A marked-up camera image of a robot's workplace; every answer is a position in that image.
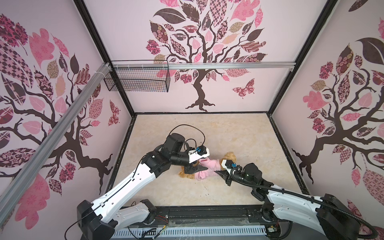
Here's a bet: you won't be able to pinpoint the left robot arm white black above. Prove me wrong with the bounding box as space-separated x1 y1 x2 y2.
76 133 210 240

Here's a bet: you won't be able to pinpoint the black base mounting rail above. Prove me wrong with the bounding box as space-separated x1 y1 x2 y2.
128 203 328 226

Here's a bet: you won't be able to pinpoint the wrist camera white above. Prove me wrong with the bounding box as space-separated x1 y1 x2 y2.
188 145 210 164
221 159 238 174

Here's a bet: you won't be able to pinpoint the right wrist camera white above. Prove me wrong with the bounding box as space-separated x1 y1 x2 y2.
221 159 238 174

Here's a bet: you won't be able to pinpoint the white slotted cable duct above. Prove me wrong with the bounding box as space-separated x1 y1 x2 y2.
112 226 267 240

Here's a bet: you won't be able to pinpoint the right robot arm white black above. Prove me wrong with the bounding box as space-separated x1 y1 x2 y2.
216 161 361 240

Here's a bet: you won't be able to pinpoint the left camera black cable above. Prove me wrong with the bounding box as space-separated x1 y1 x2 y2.
168 124 207 151

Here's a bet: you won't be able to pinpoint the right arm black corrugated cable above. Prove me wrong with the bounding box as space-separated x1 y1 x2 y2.
229 165 379 240

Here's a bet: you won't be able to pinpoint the back aluminium rail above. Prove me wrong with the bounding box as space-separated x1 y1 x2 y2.
113 62 296 70

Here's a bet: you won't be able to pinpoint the black wire basket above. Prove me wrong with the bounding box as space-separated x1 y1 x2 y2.
104 60 171 93

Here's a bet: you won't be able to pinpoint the pink knitted bear sweater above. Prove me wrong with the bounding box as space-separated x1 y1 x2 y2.
195 158 222 181

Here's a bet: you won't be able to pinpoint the left aluminium rail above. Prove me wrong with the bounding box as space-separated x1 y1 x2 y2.
1 63 111 224

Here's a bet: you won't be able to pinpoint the brown teddy bear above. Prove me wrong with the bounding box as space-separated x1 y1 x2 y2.
179 152 237 181

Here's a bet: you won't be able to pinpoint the aluminium rail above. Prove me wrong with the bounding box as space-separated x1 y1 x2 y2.
113 62 296 70
1 63 111 224

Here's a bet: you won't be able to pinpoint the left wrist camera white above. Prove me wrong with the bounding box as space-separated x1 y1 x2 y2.
188 145 210 164

